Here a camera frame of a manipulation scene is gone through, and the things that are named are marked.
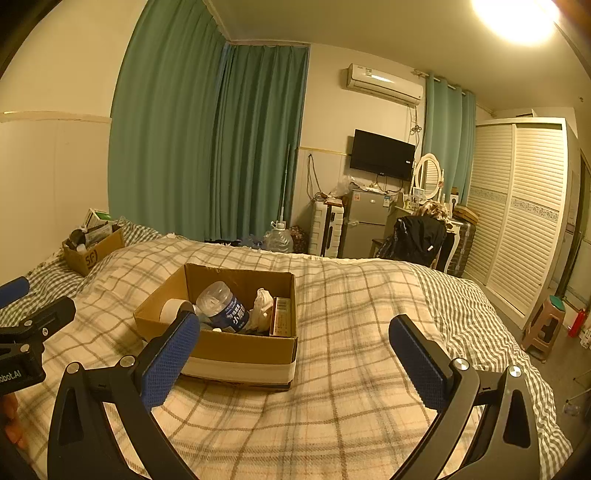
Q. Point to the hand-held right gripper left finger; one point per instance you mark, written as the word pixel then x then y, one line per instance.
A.
pixel 168 360

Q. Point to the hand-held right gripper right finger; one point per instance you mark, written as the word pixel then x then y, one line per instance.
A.
pixel 420 364

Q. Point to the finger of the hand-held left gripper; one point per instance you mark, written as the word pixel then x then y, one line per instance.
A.
pixel 11 290
pixel 46 318

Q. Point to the white tape roll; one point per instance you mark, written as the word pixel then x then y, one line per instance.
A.
pixel 173 309

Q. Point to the large cardboard box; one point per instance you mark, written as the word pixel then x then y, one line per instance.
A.
pixel 244 353

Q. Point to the clear plastic bottle blue label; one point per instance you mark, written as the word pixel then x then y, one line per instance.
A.
pixel 226 309

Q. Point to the white tissue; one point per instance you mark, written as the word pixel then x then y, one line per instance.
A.
pixel 263 309

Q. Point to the tan medicine box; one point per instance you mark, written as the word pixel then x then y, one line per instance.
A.
pixel 282 316

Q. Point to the person's left hand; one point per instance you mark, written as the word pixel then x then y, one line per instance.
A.
pixel 11 422

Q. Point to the grey gingham bed sheet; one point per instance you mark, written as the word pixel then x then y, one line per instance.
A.
pixel 466 318

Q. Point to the small cardboard box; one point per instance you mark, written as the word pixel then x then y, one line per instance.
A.
pixel 94 256

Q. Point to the green and white carton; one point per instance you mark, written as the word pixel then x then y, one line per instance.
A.
pixel 98 217

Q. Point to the black jacket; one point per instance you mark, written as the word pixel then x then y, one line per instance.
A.
pixel 418 240

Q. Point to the brown plastic stool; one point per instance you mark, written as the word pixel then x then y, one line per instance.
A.
pixel 538 323

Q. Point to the brown suitcase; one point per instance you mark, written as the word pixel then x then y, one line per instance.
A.
pixel 464 247

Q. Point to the silver mini fridge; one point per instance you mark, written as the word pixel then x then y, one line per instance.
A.
pixel 362 226

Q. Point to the blond furry item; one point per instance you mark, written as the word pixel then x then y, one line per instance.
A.
pixel 434 210

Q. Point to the red fire extinguisher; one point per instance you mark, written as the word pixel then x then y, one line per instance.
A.
pixel 577 323

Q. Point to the clear water jug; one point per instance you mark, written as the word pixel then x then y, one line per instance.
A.
pixel 279 240

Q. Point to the white ribbed suitcase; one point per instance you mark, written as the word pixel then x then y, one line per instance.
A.
pixel 323 230

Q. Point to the dark floral bag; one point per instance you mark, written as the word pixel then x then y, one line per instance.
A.
pixel 299 239

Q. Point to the white louvered wardrobe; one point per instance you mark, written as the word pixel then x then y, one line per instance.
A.
pixel 517 217

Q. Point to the white oval mirror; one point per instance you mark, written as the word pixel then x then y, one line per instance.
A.
pixel 429 173

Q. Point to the clear plastic bag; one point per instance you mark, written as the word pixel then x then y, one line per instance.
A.
pixel 341 187

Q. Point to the mop pole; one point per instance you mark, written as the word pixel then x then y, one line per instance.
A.
pixel 284 184

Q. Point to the wide green curtain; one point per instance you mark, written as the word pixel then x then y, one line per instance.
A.
pixel 166 124

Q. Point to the teal curtain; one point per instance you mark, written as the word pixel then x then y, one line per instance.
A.
pixel 450 138

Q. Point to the narrow green curtain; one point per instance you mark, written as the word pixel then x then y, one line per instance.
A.
pixel 261 138

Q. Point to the white air conditioner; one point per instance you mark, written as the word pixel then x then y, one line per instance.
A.
pixel 385 83

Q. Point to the ceiling lamp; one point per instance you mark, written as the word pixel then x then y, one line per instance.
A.
pixel 515 18

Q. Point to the black wall television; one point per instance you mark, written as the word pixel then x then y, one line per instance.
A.
pixel 381 154

